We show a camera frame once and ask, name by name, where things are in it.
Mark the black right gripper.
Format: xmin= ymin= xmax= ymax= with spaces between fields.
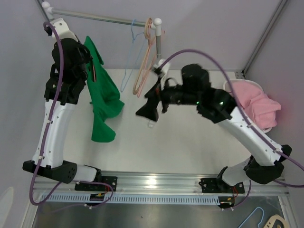
xmin=136 ymin=75 xmax=200 ymax=122

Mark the green t shirt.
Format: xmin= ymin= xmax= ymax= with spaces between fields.
xmin=84 ymin=36 xmax=124 ymax=143

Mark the blue plastic hanger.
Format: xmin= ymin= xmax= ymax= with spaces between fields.
xmin=120 ymin=19 xmax=146 ymax=93

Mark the pink t shirt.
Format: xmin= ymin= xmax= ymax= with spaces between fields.
xmin=230 ymin=82 xmax=282 ymax=130

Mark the beige wooden hanger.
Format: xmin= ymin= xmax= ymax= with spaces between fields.
xmin=133 ymin=18 xmax=156 ymax=97

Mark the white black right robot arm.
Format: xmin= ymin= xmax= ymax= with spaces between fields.
xmin=135 ymin=64 xmax=292 ymax=192

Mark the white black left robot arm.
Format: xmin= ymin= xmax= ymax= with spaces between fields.
xmin=22 ymin=38 xmax=102 ymax=190

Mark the blue hanger on floor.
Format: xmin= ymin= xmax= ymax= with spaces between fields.
xmin=238 ymin=207 xmax=265 ymax=228

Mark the wooden hanger on floor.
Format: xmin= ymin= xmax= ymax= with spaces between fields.
xmin=263 ymin=215 xmax=290 ymax=228

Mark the silver white clothes rack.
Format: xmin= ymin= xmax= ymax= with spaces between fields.
xmin=41 ymin=1 xmax=172 ymax=128

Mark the white perforated plastic basket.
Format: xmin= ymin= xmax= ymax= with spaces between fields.
xmin=222 ymin=79 xmax=273 ymax=133

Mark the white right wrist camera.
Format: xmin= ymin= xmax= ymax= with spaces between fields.
xmin=152 ymin=59 xmax=171 ymax=90

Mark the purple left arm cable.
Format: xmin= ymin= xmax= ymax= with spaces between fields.
xmin=29 ymin=21 xmax=114 ymax=209

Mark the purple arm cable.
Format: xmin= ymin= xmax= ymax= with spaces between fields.
xmin=154 ymin=49 xmax=304 ymax=210
xmin=29 ymin=21 xmax=114 ymax=209

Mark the aluminium rail frame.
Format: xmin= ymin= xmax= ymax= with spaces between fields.
xmin=34 ymin=171 xmax=289 ymax=196

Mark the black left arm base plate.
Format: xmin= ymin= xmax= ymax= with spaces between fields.
xmin=75 ymin=176 xmax=118 ymax=192

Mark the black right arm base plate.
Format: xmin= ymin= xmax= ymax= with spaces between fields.
xmin=199 ymin=178 xmax=245 ymax=194

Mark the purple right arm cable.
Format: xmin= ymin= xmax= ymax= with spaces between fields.
xmin=154 ymin=49 xmax=304 ymax=210

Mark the white slotted cable duct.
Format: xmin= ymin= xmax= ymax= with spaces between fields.
xmin=47 ymin=193 xmax=233 ymax=205

